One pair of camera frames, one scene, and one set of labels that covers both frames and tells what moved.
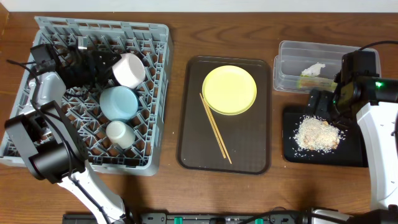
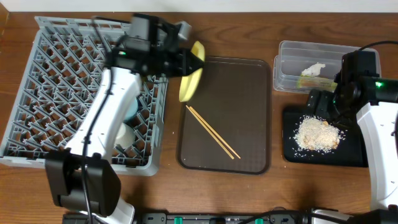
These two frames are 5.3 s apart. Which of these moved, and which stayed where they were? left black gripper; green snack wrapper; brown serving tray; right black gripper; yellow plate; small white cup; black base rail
Moved: left black gripper; yellow plate
Stayed: small white cup; black base rail; brown serving tray; green snack wrapper; right black gripper
